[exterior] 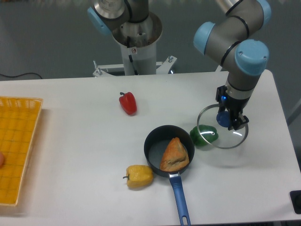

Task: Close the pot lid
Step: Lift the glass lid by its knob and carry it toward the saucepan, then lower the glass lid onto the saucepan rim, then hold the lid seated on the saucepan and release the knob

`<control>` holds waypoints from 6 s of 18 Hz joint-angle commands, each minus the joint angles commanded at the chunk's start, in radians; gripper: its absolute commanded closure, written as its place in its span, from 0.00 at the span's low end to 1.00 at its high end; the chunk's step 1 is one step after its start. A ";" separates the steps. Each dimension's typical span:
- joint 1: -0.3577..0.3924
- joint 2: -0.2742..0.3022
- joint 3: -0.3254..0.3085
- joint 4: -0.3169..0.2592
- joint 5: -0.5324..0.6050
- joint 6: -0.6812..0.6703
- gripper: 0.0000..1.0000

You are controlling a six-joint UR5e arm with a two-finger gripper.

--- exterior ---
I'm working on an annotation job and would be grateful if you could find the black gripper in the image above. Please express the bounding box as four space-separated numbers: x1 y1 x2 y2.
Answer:
216 86 249 130

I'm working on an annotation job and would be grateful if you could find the glass lid blue knob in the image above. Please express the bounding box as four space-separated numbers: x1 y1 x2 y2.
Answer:
197 104 249 149

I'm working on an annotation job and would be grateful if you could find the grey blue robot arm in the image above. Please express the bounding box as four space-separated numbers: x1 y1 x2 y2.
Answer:
87 0 271 130

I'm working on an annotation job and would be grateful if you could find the green bell pepper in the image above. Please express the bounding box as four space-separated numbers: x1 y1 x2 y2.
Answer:
190 124 219 147

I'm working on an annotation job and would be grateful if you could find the triangular baked pastry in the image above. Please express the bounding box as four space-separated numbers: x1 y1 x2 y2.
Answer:
159 137 190 172

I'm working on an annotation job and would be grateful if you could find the black table corner device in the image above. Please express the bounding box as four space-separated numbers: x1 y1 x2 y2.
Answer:
290 190 301 214

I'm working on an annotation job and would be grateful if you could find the red bell pepper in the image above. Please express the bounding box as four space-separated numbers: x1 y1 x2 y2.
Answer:
119 92 137 115

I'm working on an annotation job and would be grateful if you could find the yellow bell pepper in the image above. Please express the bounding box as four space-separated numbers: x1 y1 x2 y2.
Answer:
123 165 153 189

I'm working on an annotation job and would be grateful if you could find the yellow woven basket tray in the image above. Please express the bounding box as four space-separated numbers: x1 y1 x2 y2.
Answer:
0 96 43 206

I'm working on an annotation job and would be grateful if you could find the black saucepan blue handle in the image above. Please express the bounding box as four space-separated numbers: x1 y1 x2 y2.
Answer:
144 125 195 226

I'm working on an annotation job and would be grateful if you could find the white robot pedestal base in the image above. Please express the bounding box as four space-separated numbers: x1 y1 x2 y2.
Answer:
92 11 175 78

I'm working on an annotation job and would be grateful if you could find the black floor cable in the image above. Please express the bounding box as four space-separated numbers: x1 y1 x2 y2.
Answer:
0 72 43 79

